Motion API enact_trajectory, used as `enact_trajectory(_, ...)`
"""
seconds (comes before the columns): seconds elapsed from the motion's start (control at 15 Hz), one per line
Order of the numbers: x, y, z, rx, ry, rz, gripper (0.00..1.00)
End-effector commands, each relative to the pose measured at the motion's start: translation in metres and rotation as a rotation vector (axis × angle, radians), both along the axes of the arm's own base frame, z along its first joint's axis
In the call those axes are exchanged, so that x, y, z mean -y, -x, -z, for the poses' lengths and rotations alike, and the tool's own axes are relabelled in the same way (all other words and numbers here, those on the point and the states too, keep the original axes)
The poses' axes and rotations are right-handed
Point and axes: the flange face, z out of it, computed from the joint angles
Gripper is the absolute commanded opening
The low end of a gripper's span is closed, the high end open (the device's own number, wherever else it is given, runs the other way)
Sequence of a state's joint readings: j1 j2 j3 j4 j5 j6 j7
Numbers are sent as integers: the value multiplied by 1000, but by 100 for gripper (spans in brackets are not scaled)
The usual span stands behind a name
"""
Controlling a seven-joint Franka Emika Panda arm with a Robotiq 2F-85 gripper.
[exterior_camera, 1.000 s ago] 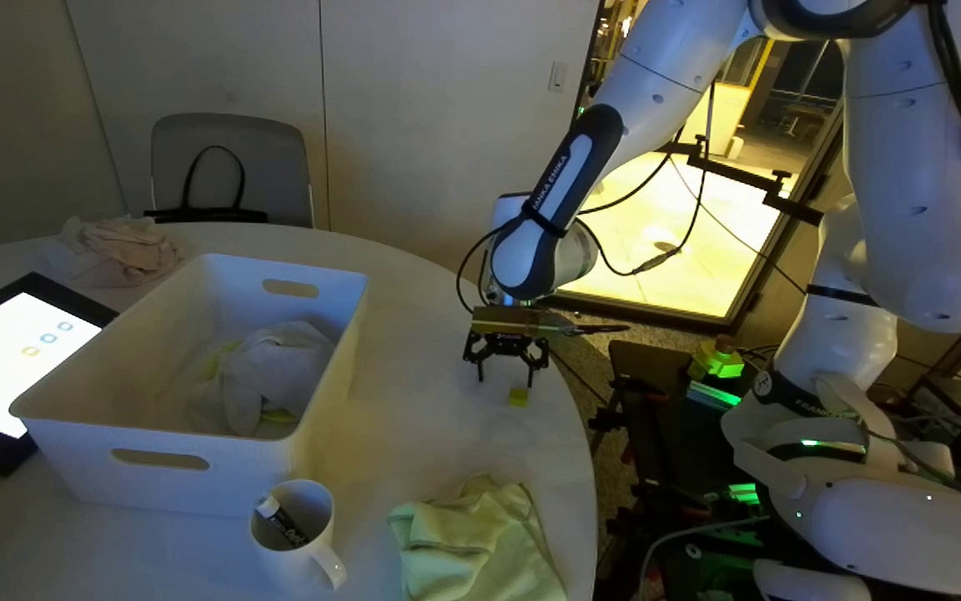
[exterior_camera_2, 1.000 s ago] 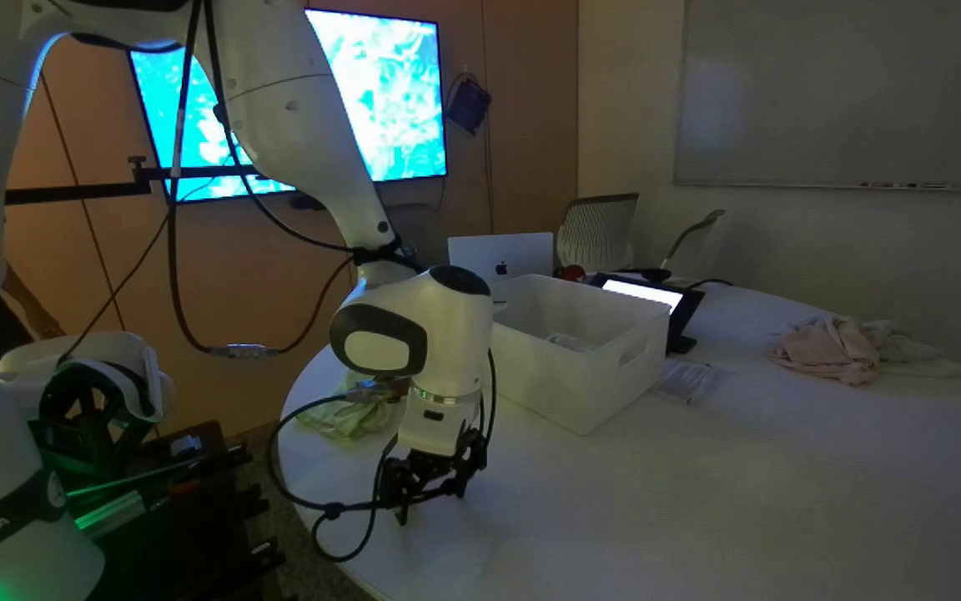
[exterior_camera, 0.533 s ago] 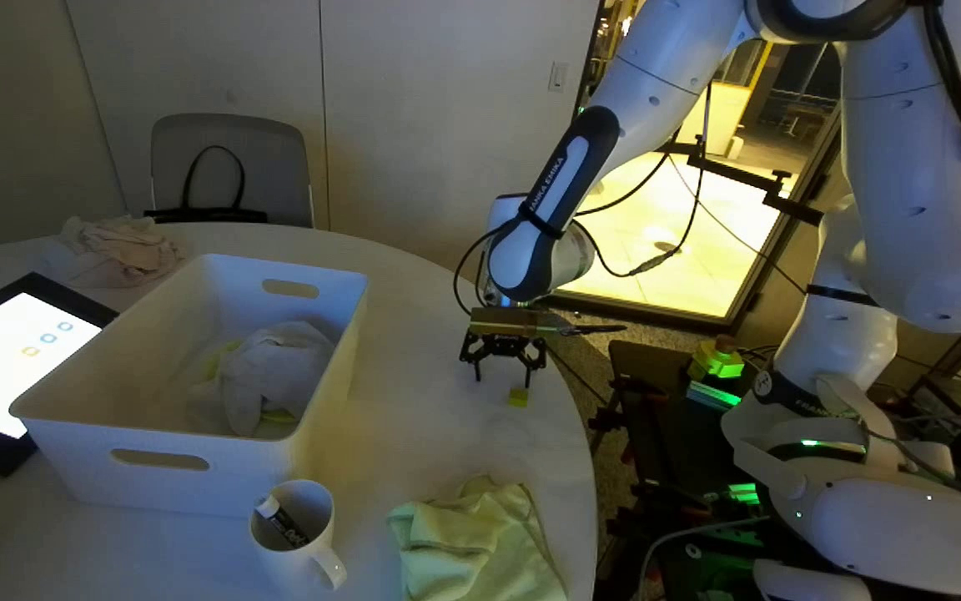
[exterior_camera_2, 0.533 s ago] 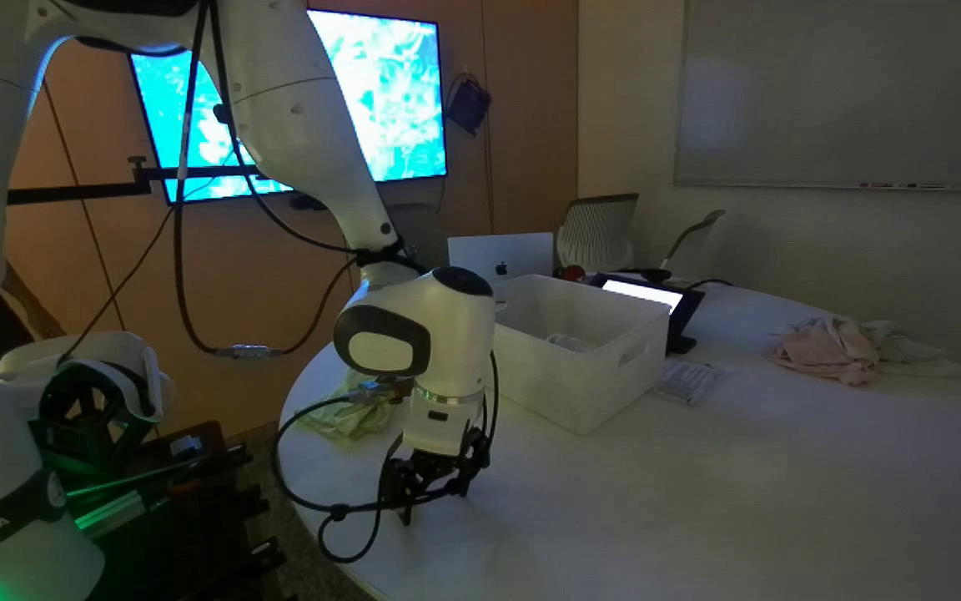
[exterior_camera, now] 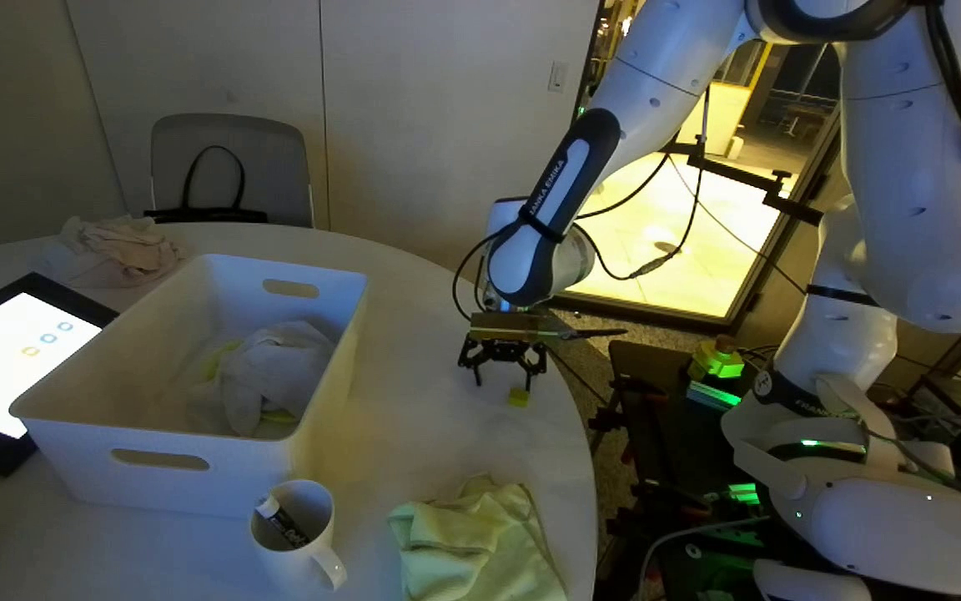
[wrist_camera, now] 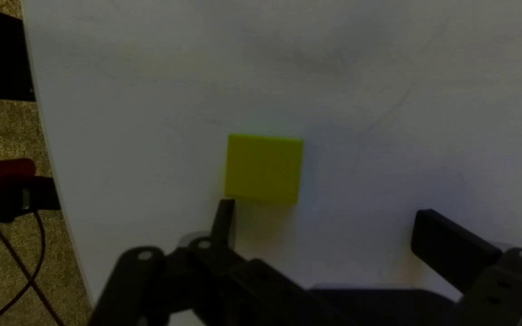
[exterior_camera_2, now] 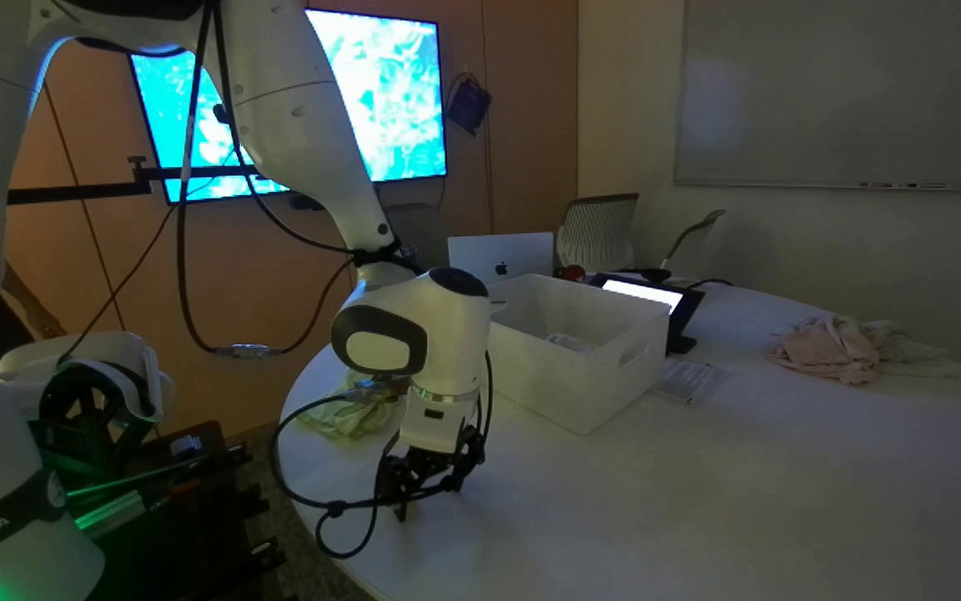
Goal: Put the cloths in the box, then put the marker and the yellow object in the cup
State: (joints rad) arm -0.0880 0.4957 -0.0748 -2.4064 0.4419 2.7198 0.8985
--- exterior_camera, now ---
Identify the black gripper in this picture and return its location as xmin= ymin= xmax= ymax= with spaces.
xmin=459 ymin=333 xmax=556 ymax=396

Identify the light green cloth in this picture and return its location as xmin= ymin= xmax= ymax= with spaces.
xmin=387 ymin=475 xmax=572 ymax=601

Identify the white terry cloth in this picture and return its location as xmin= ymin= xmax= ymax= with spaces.
xmin=209 ymin=317 xmax=341 ymax=439

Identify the black dry erase marker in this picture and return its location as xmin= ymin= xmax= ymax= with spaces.
xmin=256 ymin=498 xmax=313 ymax=550

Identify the white plastic storage box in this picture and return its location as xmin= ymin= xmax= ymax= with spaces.
xmin=6 ymin=251 xmax=375 ymax=520

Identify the white ceramic mug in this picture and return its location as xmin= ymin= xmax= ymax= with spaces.
xmin=247 ymin=476 xmax=352 ymax=593

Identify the grey office chair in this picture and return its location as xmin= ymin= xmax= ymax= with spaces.
xmin=148 ymin=110 xmax=318 ymax=232

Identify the pink crumpled cloth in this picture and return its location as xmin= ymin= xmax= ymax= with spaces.
xmin=60 ymin=215 xmax=188 ymax=282

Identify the black tablet with lit screen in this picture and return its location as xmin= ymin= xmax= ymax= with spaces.
xmin=0 ymin=271 xmax=119 ymax=476

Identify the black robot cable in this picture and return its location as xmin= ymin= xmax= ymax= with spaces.
xmin=447 ymin=93 xmax=720 ymax=328

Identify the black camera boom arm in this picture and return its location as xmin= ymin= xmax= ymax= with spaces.
xmin=669 ymin=136 xmax=828 ymax=227

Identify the black bag handle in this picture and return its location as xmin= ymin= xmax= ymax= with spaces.
xmin=144 ymin=144 xmax=272 ymax=227

